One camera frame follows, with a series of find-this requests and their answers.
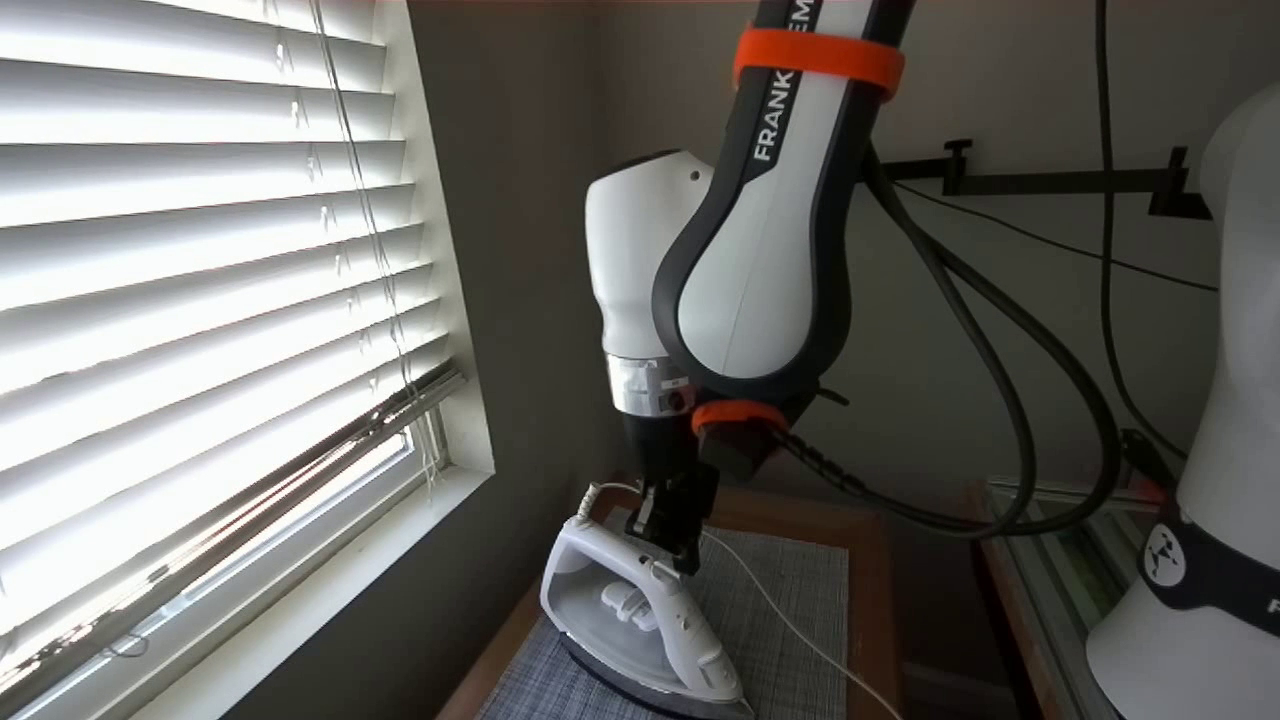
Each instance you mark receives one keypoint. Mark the wooden side table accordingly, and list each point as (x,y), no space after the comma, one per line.
(868,603)

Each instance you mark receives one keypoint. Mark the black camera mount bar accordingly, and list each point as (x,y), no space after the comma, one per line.
(1055,181)

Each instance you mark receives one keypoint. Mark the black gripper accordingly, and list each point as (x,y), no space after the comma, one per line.
(674,460)

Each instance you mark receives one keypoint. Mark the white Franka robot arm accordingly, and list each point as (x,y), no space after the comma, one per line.
(752,266)

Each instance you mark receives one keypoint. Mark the white window blinds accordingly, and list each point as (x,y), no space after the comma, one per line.
(203,292)

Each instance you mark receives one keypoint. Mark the white steam iron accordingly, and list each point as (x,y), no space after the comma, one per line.
(640,615)

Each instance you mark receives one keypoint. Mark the aluminium rail robot base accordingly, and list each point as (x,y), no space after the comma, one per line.
(1066,562)

